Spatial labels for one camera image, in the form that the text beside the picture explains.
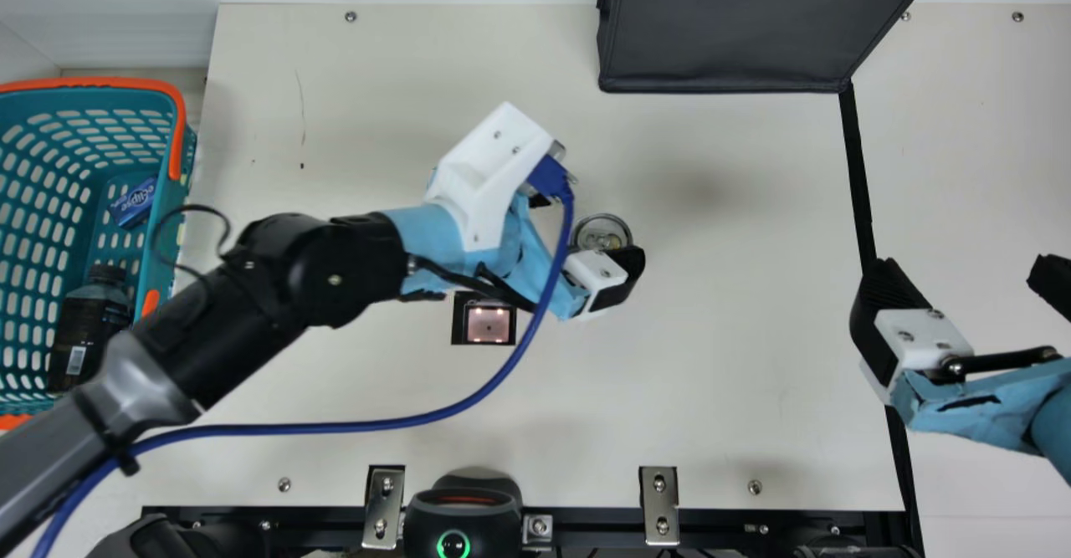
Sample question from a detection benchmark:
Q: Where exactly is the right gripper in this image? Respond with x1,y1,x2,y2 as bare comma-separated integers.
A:
849,253,1071,485

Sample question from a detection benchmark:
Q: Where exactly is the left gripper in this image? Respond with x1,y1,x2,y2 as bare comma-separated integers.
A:
400,171,647,322

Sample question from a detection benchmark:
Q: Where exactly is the purple can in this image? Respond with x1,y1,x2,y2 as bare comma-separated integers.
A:
571,212,634,253

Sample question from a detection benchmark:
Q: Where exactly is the small square scanner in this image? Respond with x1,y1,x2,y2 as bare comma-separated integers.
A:
452,290,517,346

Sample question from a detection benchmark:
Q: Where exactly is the teal shopping basket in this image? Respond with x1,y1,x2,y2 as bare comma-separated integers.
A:
0,78,198,432

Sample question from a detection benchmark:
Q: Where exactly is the black strip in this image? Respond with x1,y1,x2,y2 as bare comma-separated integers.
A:
838,81,925,558

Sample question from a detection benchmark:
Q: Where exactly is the black device with green light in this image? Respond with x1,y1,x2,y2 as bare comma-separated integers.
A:
403,468,525,558

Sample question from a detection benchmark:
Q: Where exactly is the blue rectangular tin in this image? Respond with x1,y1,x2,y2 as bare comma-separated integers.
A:
109,177,158,230

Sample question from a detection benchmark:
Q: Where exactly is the dark coffee bottle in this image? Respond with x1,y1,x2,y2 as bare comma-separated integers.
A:
48,264,135,393

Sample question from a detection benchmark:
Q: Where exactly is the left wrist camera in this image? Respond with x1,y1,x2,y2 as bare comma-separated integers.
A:
424,102,563,252

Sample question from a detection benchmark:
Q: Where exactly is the dark grey bag with straps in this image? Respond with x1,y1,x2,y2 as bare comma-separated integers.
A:
596,0,952,94

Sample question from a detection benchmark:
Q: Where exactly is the blue cable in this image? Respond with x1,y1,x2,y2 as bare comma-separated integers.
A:
29,155,578,558

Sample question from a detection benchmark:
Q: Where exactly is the thin black cable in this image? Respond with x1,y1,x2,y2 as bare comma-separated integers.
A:
149,204,233,291

